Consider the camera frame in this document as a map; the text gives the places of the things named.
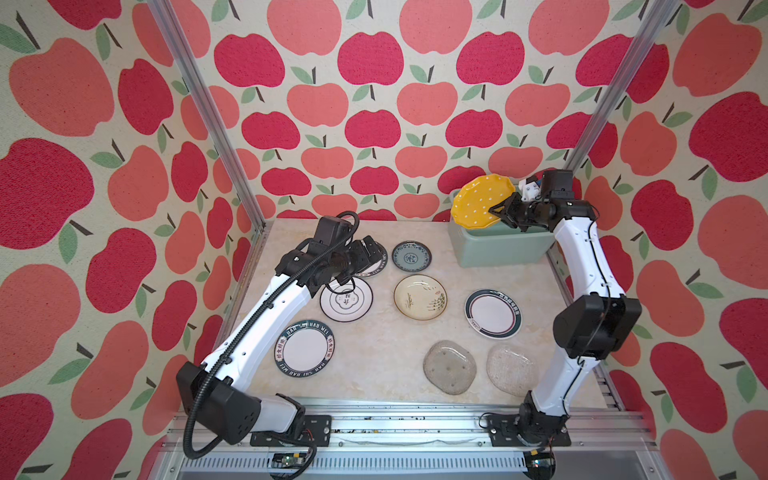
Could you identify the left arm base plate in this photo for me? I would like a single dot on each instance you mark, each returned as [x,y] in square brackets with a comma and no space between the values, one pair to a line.
[309,429]

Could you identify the green red rimmed white plate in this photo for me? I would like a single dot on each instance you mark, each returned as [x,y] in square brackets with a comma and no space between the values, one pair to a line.
[493,314]

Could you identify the yellow dotted plate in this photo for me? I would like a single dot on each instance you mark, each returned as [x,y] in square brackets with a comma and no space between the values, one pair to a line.
[471,206]

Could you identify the clear glass plate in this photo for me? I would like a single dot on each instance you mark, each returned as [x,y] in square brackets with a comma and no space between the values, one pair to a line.
[510,371]

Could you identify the grey glass plate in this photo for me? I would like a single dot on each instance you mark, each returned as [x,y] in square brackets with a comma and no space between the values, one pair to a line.
[449,367]

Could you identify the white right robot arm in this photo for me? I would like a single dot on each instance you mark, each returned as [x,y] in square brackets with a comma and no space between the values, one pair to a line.
[596,323]

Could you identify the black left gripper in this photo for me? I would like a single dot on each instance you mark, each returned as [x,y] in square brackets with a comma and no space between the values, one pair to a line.
[363,258]

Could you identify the small blue patterned plate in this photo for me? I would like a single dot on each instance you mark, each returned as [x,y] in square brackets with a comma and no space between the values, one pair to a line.
[411,256]

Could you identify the black rimmed white plate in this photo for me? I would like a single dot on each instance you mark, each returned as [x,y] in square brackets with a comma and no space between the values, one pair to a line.
[377,267]

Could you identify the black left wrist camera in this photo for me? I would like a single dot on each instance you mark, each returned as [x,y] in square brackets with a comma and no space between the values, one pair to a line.
[333,231]

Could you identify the white plate with green rings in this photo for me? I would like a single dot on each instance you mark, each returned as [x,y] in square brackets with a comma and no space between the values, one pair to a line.
[346,303]

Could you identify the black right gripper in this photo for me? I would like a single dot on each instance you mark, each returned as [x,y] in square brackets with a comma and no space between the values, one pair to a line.
[509,212]

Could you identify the mint green plastic bin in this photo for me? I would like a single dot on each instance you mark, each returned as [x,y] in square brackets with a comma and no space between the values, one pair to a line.
[498,245]

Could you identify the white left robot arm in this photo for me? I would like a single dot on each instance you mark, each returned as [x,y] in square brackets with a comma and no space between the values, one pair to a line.
[214,393]

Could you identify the right aluminium frame post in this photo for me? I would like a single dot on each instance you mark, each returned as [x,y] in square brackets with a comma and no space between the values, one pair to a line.
[659,15]

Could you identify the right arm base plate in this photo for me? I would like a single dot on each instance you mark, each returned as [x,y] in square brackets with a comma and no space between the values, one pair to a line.
[534,431]

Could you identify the dark rimmed hao mei plate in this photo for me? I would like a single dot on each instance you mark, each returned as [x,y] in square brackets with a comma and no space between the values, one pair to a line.
[304,349]

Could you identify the left aluminium frame post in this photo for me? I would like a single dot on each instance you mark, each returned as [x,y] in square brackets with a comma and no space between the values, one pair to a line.
[170,27]

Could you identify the aluminium frame post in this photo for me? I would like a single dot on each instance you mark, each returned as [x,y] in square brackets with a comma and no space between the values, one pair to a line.
[659,15]
[170,27]

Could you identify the green circuit board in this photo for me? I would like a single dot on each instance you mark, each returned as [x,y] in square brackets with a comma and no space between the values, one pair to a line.
[288,460]

